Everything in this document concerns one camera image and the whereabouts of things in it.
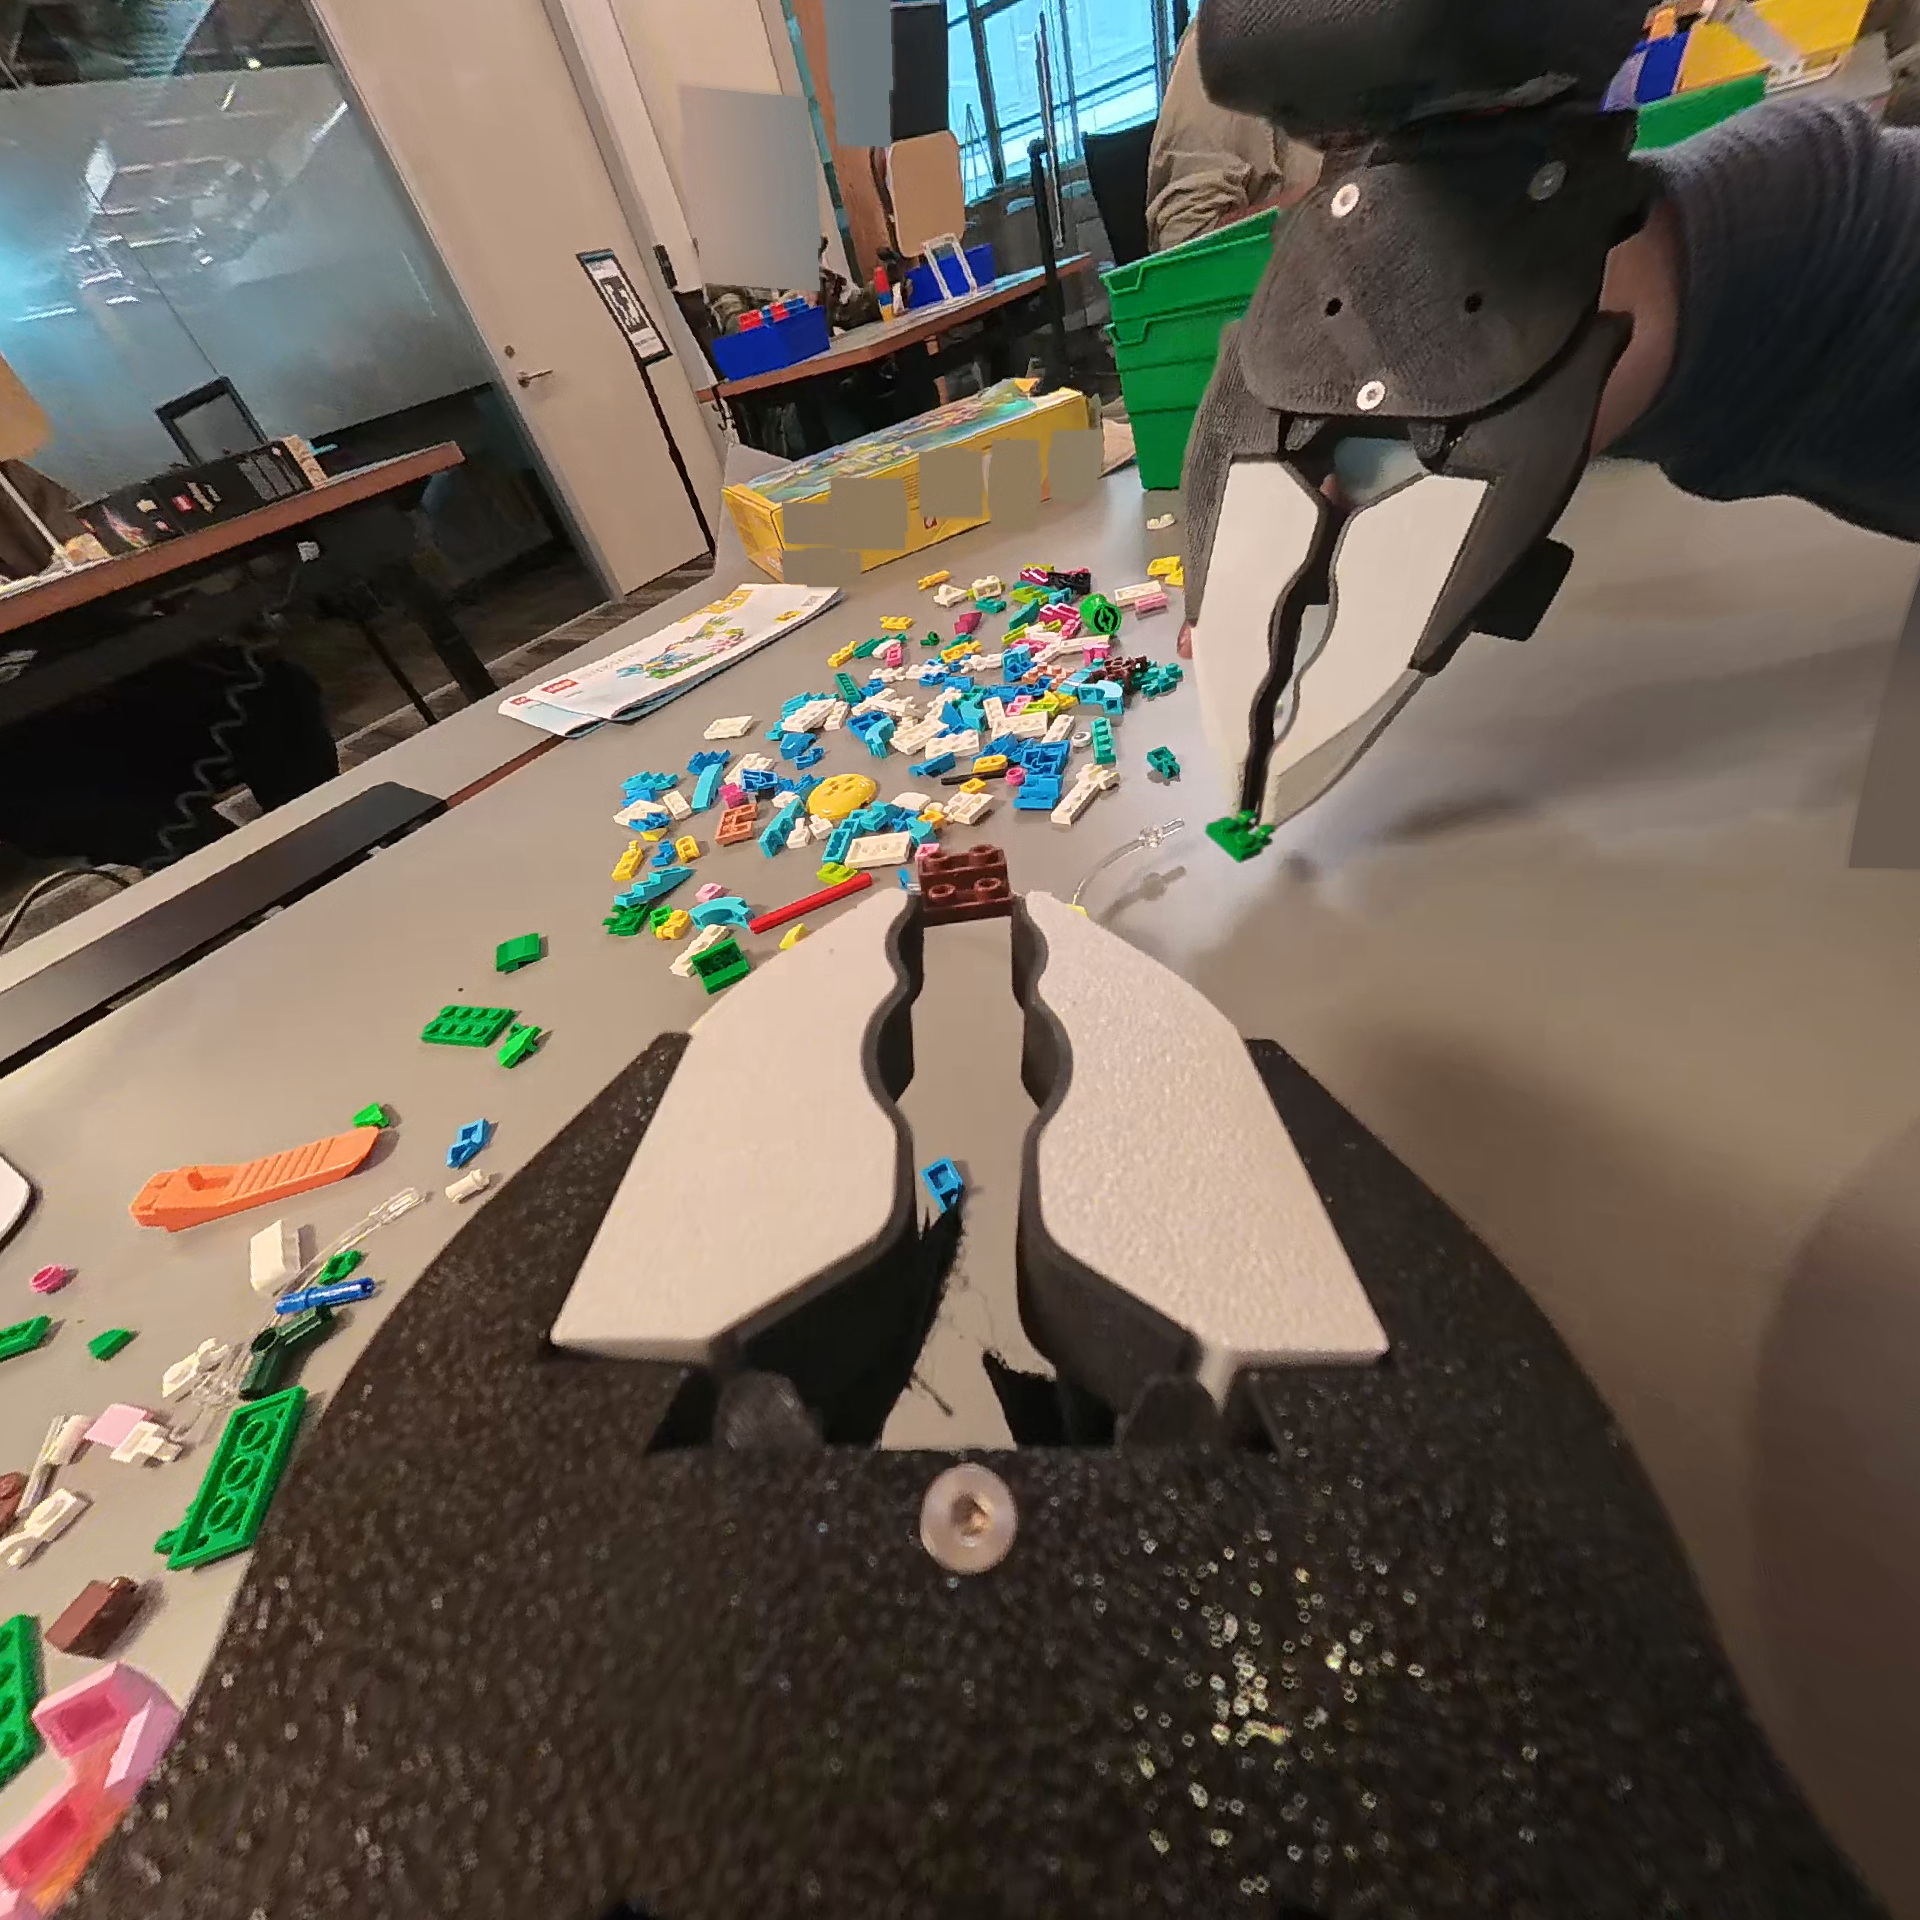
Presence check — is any black desk cable cover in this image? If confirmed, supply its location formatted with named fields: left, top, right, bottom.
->
left=0, top=779, right=447, bottom=1074

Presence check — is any green plate with dark holes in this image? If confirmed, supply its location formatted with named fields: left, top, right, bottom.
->
left=0, top=1615, right=48, bottom=1787

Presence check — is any pink hollow toy brick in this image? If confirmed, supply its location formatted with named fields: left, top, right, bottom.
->
left=30, top=1662, right=183, bottom=1802

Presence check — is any blue bin with bricks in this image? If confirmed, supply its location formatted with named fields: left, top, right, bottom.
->
left=707, top=298, right=831, bottom=379

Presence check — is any green storage bin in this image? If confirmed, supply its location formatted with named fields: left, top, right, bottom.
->
left=1101, top=211, right=1283, bottom=339
left=1111, top=323, right=1249, bottom=396
left=1125, top=382, right=1221, bottom=490

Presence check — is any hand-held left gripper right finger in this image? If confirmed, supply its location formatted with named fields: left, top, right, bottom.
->
left=1009, top=892, right=1392, bottom=1368

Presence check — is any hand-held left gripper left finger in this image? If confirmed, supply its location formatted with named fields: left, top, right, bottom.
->
left=546, top=892, right=963, bottom=1368

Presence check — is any person's right forearm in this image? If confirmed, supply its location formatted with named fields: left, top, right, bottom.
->
left=1610, top=96, right=1920, bottom=543

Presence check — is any tan board on clear stand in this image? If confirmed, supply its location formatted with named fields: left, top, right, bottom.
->
left=883, top=133, right=999, bottom=301

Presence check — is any orange brick separator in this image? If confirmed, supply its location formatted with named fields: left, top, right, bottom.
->
left=129, top=1124, right=381, bottom=1231

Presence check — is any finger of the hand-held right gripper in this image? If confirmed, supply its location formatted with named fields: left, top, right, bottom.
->
left=1191, top=454, right=1344, bottom=818
left=1254, top=469, right=1495, bottom=829

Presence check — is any brown wooden table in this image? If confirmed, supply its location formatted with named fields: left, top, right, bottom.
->
left=0, top=440, right=466, bottom=723

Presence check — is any brown table with bins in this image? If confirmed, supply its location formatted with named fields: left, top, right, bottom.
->
left=701, top=255, right=1097, bottom=452

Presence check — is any grey desk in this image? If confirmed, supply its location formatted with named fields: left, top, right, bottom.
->
left=0, top=427, right=1920, bottom=1920

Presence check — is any dark brown toy brick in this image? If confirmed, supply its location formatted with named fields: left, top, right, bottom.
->
left=45, top=1576, right=145, bottom=1659

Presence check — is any clear antenna toy piece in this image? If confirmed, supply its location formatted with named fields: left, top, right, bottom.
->
left=305, top=1184, right=424, bottom=1278

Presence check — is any person's right hand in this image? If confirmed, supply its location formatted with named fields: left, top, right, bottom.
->
left=1592, top=211, right=1685, bottom=452

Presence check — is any pile of colourful toy bricks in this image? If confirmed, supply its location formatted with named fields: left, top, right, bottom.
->
left=602, top=558, right=1186, bottom=992

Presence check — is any black frame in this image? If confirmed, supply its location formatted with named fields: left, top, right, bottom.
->
left=158, top=376, right=249, bottom=463

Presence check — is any instruction booklet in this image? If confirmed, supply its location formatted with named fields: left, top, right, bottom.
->
left=497, top=582, right=841, bottom=740

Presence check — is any black office chair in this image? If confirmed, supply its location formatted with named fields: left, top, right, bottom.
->
left=1078, top=133, right=1162, bottom=271

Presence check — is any yellow toy set box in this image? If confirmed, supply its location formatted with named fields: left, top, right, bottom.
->
left=721, top=386, right=1104, bottom=586

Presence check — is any white door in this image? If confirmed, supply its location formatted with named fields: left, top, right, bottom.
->
left=305, top=0, right=725, bottom=600

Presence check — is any yellow storage bin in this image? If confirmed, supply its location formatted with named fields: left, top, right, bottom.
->
left=1680, top=0, right=1874, bottom=96

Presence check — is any dark green connector piece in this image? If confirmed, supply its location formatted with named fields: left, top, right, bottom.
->
left=240, top=1304, right=337, bottom=1389

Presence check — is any black sign stand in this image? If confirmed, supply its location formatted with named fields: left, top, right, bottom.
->
left=576, top=247, right=721, bottom=560

